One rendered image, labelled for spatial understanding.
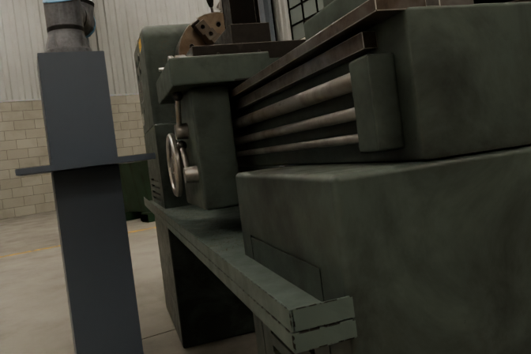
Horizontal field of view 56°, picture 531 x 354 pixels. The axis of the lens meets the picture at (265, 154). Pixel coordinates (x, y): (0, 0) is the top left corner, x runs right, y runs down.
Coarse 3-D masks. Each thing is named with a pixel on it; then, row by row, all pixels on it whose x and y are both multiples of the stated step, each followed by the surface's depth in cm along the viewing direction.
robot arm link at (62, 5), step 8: (48, 0) 162; (56, 0) 162; (64, 0) 162; (72, 0) 164; (48, 8) 163; (56, 8) 162; (64, 8) 163; (72, 8) 164; (80, 8) 168; (48, 16) 163; (56, 16) 162; (64, 16) 162; (72, 16) 164; (80, 16) 167; (48, 24) 163; (56, 24) 162; (80, 24) 166
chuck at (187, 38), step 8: (200, 16) 182; (208, 16) 183; (216, 16) 184; (208, 24) 183; (216, 24) 184; (184, 32) 180; (192, 32) 181; (184, 40) 180; (192, 40) 181; (200, 40) 182; (176, 48) 187; (184, 48) 180
